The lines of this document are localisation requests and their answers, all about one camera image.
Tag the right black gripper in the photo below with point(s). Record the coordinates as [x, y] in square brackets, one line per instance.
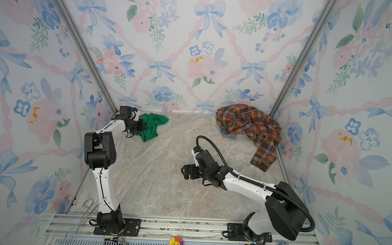
[192, 169]

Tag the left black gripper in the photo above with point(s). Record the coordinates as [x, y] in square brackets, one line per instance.
[142, 126]

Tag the green cloth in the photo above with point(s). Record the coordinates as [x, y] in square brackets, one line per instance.
[152, 121]

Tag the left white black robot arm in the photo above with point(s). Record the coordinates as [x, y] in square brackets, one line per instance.
[100, 155]

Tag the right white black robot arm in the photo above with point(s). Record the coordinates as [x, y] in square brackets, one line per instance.
[282, 211]

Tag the striped cloth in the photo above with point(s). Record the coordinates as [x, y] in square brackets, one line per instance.
[231, 135]

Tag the plaid flannel shirt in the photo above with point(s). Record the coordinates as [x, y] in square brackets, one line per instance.
[263, 130]

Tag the left aluminium corner post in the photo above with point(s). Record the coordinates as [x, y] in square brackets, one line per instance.
[77, 37]

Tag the aluminium corner post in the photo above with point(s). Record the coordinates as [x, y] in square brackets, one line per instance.
[77, 37]
[326, 13]

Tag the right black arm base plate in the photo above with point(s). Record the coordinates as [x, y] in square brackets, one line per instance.
[239, 232]

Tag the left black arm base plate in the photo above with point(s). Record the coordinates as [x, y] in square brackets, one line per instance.
[126, 227]

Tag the aluminium rail frame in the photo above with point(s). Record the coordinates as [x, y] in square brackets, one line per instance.
[74, 229]

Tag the right aluminium corner post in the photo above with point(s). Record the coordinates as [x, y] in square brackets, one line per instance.
[326, 13]

